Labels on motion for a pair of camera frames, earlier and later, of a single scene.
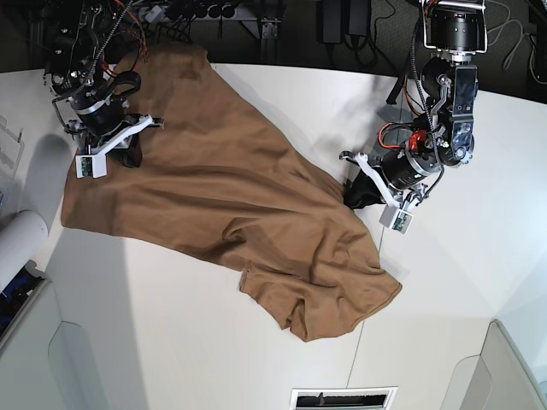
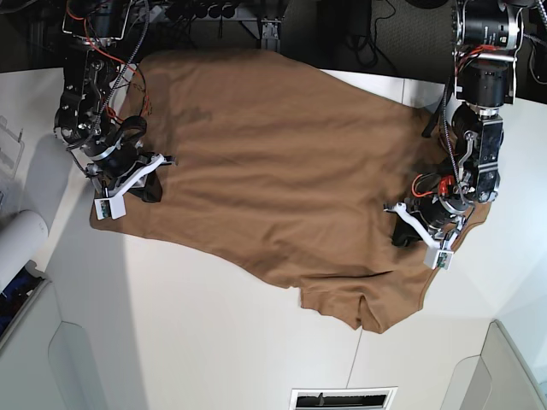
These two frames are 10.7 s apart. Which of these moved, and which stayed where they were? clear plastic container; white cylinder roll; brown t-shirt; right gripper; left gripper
Moved: right gripper; left gripper; brown t-shirt
Stayed: white cylinder roll; clear plastic container
